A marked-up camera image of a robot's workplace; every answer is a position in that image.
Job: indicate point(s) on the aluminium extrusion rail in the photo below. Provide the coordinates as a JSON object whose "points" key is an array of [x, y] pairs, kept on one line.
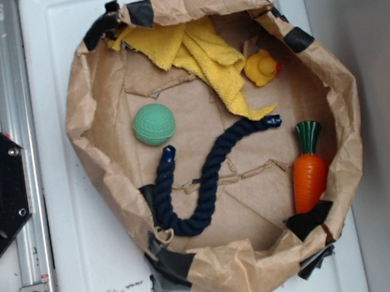
{"points": [[36, 264]]}

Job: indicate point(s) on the yellow microfiber cloth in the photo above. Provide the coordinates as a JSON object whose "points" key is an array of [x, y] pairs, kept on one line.
{"points": [[195, 47]]}

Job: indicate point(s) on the orange plastic carrot toy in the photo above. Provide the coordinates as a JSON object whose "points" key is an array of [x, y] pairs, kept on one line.
{"points": [[310, 170]]}

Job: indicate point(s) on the brown paper bag bin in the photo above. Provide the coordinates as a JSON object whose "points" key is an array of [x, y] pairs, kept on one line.
{"points": [[256, 240]]}

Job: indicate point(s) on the yellow rubber duck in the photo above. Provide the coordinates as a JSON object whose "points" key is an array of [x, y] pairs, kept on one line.
{"points": [[261, 68]]}

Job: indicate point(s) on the green dimpled ball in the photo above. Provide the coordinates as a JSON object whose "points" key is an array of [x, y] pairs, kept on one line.
{"points": [[154, 124]]}

